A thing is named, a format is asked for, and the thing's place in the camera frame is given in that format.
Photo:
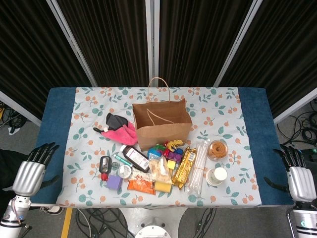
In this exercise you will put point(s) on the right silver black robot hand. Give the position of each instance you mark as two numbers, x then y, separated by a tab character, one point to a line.
301	183

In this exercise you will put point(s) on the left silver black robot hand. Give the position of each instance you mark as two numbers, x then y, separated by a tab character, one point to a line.
28	177

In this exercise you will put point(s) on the white paper cup with lid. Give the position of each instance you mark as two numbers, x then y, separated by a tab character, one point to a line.
219	174

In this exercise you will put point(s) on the clear tub of rubber bands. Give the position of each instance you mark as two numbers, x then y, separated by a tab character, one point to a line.
218	150

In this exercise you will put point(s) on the bundle of clear straws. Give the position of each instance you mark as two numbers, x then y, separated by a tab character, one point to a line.
199	163

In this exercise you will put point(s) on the gold snack packet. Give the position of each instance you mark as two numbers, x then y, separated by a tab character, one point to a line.
184	168

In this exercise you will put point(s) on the clear bag of crackers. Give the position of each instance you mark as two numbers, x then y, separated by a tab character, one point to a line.
159	171

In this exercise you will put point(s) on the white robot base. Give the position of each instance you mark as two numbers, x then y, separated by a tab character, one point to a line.
153	231

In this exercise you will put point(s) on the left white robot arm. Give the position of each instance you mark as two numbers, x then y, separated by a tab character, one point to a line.
10	223

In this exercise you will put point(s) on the brown paper bag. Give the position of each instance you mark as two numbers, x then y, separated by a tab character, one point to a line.
163	138

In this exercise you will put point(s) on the black trouser leg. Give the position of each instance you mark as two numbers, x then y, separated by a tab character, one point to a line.
7	168

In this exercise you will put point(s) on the black power strip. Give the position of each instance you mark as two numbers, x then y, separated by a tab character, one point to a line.
310	151

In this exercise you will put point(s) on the black and white sneaker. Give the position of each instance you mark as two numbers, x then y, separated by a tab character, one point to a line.
53	210

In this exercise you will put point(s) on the blue table cover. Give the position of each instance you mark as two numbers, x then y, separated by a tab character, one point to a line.
57	124

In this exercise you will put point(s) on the black bottle with red cap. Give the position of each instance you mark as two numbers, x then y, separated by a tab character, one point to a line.
105	164

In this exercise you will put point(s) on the purple foam cube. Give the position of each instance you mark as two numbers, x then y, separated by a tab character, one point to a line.
114	182

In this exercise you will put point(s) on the small dark clear box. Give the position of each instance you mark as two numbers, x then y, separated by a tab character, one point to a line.
115	165

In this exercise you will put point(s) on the floral print tablecloth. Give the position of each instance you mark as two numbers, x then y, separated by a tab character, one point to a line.
223	119

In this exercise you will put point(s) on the pink cloth with black trim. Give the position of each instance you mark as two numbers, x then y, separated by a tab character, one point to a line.
123	136

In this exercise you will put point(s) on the brown bottle with white cap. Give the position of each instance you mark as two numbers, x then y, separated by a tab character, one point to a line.
136	158

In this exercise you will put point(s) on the orange snack packet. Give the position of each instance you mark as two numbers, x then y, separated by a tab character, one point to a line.
141	186

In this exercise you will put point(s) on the blue toy brick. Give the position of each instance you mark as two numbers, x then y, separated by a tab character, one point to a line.
178	150

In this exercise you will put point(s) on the black partition screen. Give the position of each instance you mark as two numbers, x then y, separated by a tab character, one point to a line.
29	49
198	37
111	37
284	49

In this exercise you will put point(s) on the blue ball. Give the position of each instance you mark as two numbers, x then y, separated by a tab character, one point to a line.
153	150

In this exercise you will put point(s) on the small yellow cube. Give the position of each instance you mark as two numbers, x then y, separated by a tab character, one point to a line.
171	164

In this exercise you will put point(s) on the yellow sponge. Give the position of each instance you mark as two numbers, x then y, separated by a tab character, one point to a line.
162	187

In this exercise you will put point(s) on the green plastic feather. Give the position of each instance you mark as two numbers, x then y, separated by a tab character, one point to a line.
160	147

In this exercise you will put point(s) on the red feather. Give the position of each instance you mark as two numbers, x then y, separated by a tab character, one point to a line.
168	145

